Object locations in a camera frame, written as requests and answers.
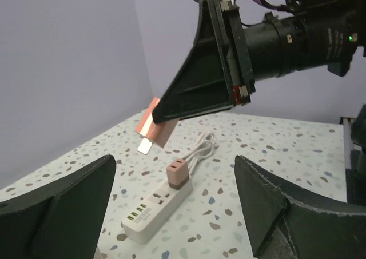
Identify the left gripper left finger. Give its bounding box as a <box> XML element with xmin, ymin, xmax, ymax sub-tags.
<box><xmin>1</xmin><ymin>155</ymin><xmax>116</xmax><ymax>259</ymax></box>

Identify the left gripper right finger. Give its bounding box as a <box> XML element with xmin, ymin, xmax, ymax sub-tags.
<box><xmin>234</xmin><ymin>156</ymin><xmax>365</xmax><ymax>258</ymax></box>

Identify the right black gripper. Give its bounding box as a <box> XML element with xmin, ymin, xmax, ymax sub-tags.
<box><xmin>152</xmin><ymin>0</ymin><xmax>254</xmax><ymax>123</ymax></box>

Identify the pink USB charger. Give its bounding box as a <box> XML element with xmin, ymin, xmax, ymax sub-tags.
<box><xmin>135</xmin><ymin>97</ymin><xmax>178</xmax><ymax>155</ymax></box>

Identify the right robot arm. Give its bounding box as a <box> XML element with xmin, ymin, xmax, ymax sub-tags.
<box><xmin>152</xmin><ymin>0</ymin><xmax>365</xmax><ymax>123</ymax></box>

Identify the white USB power strip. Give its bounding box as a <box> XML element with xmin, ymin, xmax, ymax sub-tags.
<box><xmin>122</xmin><ymin>179</ymin><xmax>193</xmax><ymax>245</ymax></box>

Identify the pink plugged USB adapter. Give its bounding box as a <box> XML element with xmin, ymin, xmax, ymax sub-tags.
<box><xmin>166</xmin><ymin>158</ymin><xmax>190</xmax><ymax>190</ymax></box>

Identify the white coiled power cord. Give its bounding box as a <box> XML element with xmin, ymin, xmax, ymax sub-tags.
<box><xmin>180</xmin><ymin>132</ymin><xmax>220</xmax><ymax>180</ymax></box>

